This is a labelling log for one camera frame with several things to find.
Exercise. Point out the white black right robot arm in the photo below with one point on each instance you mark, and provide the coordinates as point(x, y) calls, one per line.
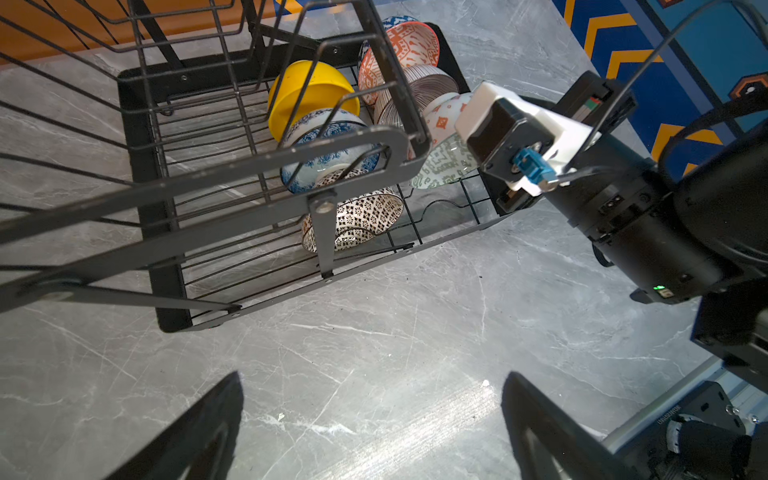
point(703, 236)

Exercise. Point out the yellow bowl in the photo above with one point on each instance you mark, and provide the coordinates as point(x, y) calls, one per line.
point(324, 90)

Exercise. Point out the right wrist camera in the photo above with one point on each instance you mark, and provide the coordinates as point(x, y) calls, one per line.
point(527, 146)

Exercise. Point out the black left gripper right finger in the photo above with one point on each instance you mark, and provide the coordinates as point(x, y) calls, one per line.
point(547, 443)

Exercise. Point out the brown patterned bowl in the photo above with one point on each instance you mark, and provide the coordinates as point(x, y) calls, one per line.
point(358, 219)

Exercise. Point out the black wire dish rack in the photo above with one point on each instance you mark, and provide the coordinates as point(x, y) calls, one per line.
point(138, 168)

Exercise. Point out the orange patterned bowl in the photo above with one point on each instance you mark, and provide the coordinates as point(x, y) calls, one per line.
point(414, 43)

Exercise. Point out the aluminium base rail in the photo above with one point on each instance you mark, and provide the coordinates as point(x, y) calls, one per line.
point(712, 424)

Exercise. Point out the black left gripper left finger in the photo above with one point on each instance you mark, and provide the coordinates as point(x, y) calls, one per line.
point(200, 444)

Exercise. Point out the pink striped bowl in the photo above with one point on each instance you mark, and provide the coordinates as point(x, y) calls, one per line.
point(426, 83)

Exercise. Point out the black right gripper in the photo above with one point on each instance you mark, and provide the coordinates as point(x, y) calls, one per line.
point(586, 99)

